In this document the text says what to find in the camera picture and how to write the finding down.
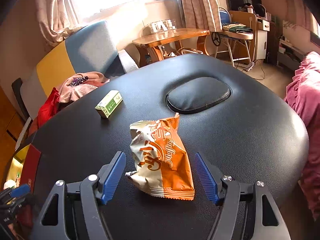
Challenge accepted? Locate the blue yellow grey armchair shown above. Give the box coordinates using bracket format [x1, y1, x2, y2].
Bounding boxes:
[11, 21, 138, 119]

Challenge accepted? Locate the wooden side table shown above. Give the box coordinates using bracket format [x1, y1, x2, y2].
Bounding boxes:
[132, 28, 210, 67]

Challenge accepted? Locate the white folding chair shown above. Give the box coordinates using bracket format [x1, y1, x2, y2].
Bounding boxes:
[211, 7, 254, 70]

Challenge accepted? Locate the pink cloth with beads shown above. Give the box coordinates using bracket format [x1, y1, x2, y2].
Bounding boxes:
[57, 72, 110, 103]

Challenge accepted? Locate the black oval table cushion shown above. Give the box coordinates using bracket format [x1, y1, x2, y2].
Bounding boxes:
[165, 77, 232, 114]

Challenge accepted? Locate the wooden desk with drawer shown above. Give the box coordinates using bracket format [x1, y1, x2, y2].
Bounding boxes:
[228, 10, 271, 61]

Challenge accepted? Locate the red gold storage box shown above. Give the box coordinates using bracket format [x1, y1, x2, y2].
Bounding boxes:
[3, 144, 41, 193]

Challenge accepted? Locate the clear acrylic organizer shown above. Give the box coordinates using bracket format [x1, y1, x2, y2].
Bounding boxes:
[148, 19, 177, 34]

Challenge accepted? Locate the red cloth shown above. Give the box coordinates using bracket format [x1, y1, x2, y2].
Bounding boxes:
[29, 87, 60, 135]

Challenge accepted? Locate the pink striped curtain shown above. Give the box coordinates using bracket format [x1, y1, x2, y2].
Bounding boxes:
[182, 0, 222, 33]

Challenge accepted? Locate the pink bed cover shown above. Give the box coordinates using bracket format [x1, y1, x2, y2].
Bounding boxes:
[284, 51, 320, 219]

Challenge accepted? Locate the green cream small box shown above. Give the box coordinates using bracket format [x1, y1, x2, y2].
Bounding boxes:
[95, 90, 123, 118]

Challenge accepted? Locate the orange white snack bag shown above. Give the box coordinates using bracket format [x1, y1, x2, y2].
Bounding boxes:
[125, 113, 195, 200]

